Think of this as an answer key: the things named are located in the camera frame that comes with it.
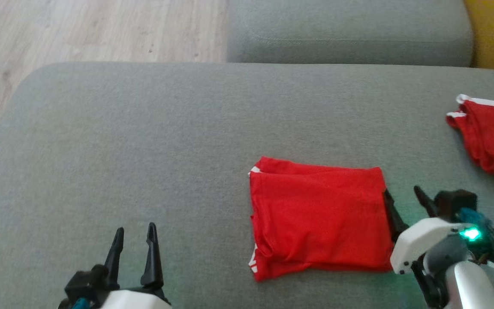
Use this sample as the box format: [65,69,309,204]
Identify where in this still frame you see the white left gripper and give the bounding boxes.
[100,222,173,309]

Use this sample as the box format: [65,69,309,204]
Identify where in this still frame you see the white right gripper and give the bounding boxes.
[383,185,467,275]

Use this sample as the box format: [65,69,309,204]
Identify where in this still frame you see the red basketball jersey white sleeves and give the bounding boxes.
[248,156,395,282]

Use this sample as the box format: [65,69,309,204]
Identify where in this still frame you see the large grey sofa cushion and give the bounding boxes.
[0,62,494,309]

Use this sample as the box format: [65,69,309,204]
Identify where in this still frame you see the teal right camera connector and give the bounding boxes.
[459,208,492,228]

